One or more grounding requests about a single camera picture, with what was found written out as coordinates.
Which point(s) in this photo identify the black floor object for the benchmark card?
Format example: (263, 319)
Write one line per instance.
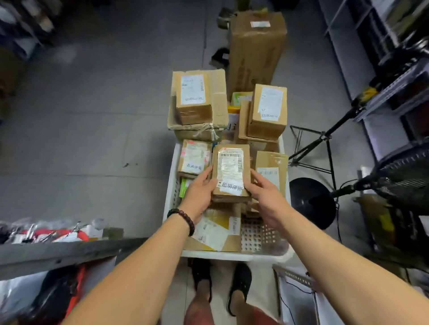
(219, 58)

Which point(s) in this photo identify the olive brown box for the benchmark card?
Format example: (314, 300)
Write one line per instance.
(375, 221)

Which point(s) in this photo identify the black standing fan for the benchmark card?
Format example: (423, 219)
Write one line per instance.
(311, 201)

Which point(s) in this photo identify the black machine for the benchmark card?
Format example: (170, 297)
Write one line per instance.
(409, 231)

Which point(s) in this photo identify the black bin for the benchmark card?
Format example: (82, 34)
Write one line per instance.
(283, 4)

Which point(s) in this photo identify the yellow-taped cardboard parcel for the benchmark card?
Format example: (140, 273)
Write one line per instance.
(231, 246)

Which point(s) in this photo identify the person's black shoe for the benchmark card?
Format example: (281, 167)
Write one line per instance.
(201, 271)
(241, 278)

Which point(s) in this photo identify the grey floor item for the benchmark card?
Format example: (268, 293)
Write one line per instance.
(224, 18)

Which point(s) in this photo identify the narrow box with long label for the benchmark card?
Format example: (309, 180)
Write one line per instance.
(278, 160)

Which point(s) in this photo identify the white paper sign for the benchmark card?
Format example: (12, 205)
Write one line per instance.
(231, 127)

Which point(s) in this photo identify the person's red trouser leg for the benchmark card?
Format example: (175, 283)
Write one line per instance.
(258, 316)
(197, 314)

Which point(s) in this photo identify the black tripod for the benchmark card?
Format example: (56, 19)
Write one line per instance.
(323, 137)

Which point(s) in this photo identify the person's left forearm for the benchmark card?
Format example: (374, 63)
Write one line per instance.
(134, 278)

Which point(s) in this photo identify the dark cluttered goods pile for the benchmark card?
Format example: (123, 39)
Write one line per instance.
(26, 23)

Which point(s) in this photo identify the open brown cardboard box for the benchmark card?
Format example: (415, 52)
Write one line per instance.
(113, 233)

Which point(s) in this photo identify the yellow tape piece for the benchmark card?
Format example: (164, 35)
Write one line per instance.
(233, 110)

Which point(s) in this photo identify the person's left hand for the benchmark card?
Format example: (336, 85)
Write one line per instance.
(197, 197)

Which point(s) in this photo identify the person's right hand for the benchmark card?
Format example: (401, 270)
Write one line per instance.
(273, 204)

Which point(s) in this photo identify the red plastic tray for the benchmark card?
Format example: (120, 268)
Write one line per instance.
(77, 288)

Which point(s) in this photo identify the person's right forearm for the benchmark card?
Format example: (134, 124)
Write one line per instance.
(352, 268)

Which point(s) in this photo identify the white plastic basket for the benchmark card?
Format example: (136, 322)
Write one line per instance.
(234, 256)

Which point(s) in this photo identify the white flat board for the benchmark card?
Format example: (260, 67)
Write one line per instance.
(301, 301)

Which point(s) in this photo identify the tall printed floor carton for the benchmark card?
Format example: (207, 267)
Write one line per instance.
(258, 53)

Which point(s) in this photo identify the corrugated parcel yellow tape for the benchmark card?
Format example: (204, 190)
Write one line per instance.
(253, 209)

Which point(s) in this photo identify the white storage rack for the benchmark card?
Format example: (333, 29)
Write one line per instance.
(348, 50)

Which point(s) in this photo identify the small glossy-label cardboard box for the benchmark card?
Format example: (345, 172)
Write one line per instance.
(216, 150)

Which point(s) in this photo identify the squarish white-label cardboard box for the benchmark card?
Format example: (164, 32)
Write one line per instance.
(241, 130)

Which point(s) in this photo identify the small green and white box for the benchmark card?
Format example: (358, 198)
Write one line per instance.
(241, 98)

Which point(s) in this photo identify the grey metal rack frame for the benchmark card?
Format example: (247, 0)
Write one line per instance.
(67, 251)

